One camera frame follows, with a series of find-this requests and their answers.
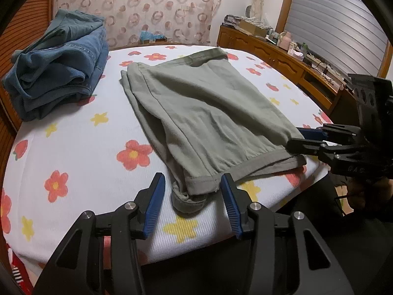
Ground wooden cabinet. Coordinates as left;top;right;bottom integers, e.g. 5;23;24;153
217;25;347;114

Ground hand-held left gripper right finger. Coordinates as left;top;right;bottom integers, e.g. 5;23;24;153
220;173;353;295

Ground white power strip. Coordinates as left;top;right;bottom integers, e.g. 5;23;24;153
304;54;338;74

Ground large cardboard box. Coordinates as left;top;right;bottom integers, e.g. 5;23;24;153
239;19;268;37

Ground white flower strawberry blanket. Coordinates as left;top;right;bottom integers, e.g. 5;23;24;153
0;44;334;271

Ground red striped cloth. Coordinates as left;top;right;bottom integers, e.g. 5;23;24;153
8;246;33;295

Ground circle patterned sheer curtain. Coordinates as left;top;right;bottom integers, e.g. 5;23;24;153
54;0;225;48

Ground light blue denim pants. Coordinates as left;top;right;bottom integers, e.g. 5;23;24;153
12;9;106;68

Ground blue plastic bag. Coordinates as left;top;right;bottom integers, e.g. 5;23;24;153
140;31;166;40

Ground person's right hand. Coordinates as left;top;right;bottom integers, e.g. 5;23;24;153
348;179;393;219

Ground dark blue denim jeans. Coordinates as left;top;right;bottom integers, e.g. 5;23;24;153
1;26;109;122

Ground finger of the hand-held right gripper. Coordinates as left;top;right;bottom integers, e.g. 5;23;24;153
285;139;338;159
297;124;360;144

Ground green short pants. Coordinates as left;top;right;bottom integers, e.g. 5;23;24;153
120;47;308;214

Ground wooden window frame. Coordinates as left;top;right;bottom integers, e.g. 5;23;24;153
275;0;298;33

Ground wooden louvered wardrobe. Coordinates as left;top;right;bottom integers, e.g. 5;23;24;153
0;0;57;136

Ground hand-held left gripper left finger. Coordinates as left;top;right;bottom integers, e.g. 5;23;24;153
32;172;166;295

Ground grey window blind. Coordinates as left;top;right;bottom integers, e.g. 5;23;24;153
284;0;390;77

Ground pink thermos jug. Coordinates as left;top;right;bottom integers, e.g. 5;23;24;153
279;31;292;50

